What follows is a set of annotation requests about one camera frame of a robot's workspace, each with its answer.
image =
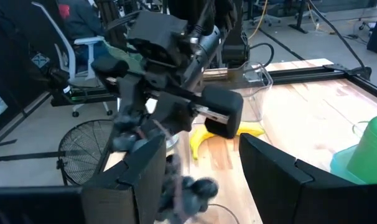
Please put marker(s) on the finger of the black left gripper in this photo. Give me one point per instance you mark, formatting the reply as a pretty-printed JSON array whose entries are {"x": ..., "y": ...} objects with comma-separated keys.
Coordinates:
[
  {"x": 110, "y": 67},
  {"x": 222, "y": 109}
]

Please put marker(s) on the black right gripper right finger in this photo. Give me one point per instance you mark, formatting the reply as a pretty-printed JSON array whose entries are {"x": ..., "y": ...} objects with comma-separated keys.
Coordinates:
[{"x": 300, "y": 202}]

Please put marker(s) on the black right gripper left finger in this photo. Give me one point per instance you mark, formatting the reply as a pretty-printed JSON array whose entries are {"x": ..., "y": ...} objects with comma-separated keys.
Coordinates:
[{"x": 82, "y": 205}]

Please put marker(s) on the yellow banana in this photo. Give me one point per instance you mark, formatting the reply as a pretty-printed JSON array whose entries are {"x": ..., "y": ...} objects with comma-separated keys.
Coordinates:
[{"x": 198, "y": 140}]

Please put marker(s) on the silver tin can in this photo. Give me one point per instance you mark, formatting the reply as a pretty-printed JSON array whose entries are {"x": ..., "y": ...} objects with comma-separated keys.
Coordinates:
[{"x": 173, "y": 141}]

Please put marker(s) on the dark grape bunch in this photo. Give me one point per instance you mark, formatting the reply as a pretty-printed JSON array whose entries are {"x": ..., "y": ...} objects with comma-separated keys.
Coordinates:
[{"x": 201, "y": 189}]

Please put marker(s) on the green plastic bottle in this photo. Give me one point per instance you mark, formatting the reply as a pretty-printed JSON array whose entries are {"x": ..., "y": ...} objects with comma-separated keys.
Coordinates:
[{"x": 372, "y": 149}]

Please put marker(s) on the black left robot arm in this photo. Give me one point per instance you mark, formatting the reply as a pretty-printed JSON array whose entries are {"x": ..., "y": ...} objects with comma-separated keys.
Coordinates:
[{"x": 207, "y": 43}]

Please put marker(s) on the clear plastic bin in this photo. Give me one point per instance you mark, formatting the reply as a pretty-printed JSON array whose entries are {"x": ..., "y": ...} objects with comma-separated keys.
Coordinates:
[{"x": 257, "y": 93}]

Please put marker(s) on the white office chair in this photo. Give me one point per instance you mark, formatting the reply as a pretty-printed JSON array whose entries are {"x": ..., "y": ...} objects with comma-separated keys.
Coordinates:
[{"x": 67, "y": 49}]

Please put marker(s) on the black floor fan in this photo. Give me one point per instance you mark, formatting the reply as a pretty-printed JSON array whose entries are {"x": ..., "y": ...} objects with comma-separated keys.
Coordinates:
[{"x": 82, "y": 149}]

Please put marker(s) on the person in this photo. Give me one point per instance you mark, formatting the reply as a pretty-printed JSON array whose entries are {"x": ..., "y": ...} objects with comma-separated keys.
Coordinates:
[{"x": 79, "y": 18}]

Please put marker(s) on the black panel with logo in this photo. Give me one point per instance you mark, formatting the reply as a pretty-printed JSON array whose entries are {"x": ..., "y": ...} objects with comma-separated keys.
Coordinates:
[{"x": 8, "y": 46}]

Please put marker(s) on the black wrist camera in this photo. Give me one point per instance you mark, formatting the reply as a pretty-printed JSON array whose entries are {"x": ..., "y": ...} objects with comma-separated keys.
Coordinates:
[{"x": 157, "y": 31}]

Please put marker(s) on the black aluminium frame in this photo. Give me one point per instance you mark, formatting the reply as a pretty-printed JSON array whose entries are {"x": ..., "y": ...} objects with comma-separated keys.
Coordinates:
[{"x": 300, "y": 74}]

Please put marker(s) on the black frame clamp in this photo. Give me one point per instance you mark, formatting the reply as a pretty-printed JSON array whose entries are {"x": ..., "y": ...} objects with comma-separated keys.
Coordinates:
[{"x": 362, "y": 73}]

